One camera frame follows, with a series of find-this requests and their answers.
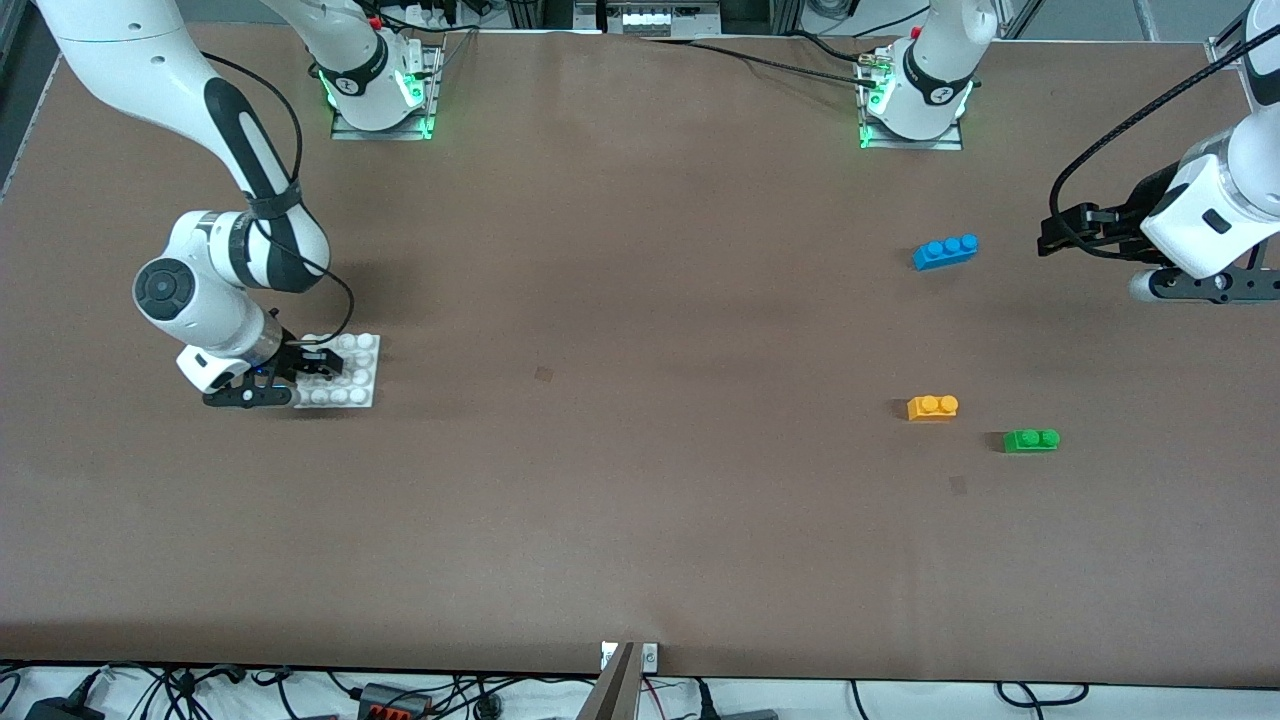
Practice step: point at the metal table corner bracket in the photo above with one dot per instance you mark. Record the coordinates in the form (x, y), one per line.
(1225, 52)

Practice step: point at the yellow two-stud block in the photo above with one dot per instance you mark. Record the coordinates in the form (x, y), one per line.
(932, 408)

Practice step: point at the white studded base plate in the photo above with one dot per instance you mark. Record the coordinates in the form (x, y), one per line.
(355, 388)

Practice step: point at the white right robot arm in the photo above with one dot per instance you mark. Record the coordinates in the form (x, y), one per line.
(120, 40)

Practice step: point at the black power adapter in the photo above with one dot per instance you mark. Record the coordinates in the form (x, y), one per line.
(62, 710)

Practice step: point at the white power strip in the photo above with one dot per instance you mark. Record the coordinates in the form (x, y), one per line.
(660, 18)

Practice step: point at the small metal edge bracket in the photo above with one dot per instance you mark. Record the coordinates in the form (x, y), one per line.
(650, 657)

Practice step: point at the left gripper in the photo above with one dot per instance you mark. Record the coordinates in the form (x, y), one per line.
(1142, 204)

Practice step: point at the blue three-stud block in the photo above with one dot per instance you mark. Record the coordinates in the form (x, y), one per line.
(945, 252)

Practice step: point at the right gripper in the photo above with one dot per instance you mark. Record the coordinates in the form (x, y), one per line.
(288, 357)

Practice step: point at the grey slanted post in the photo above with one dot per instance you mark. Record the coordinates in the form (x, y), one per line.
(612, 690)

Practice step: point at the green two-stud block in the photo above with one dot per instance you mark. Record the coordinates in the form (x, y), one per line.
(1030, 441)

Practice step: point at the black box red connectors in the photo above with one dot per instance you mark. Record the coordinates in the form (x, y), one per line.
(395, 702)

